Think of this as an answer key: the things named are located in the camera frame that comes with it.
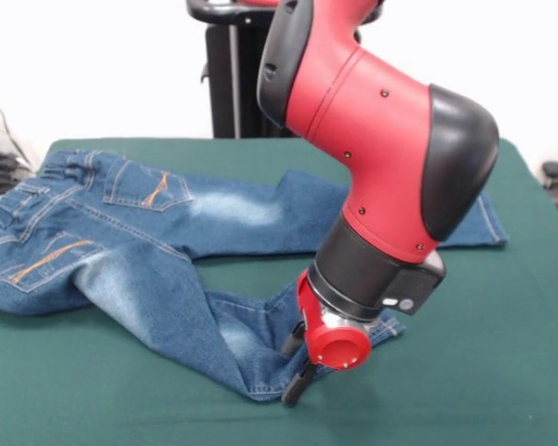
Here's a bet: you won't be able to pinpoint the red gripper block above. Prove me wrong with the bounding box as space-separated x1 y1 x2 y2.
280 272 373 409

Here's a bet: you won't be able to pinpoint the blue denim jeans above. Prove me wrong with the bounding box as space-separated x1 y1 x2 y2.
0 148 512 404

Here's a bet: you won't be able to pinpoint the dark green table cloth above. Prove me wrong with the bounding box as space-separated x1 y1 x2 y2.
0 136 558 446

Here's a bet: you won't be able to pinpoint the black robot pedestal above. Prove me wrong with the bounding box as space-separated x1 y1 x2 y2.
185 0 383 139

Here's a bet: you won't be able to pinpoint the black cable bundle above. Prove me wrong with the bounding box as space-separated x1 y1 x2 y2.
0 152 34 219

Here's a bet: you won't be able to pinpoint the thin grey cable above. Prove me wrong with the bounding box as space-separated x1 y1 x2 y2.
0 85 32 168

